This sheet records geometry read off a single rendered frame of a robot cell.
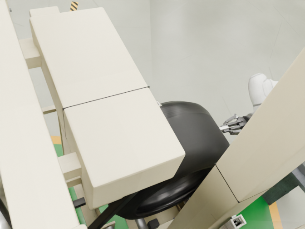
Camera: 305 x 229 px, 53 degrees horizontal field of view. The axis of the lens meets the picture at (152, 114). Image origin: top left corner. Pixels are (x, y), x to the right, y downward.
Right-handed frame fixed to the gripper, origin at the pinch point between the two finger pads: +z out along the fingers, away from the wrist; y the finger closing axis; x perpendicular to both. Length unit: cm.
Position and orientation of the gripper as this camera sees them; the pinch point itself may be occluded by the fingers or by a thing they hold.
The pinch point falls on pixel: (221, 129)
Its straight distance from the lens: 154.6
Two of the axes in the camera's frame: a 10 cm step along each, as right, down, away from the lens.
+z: -8.6, 1.8, -4.9
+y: 4.2, 7.8, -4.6
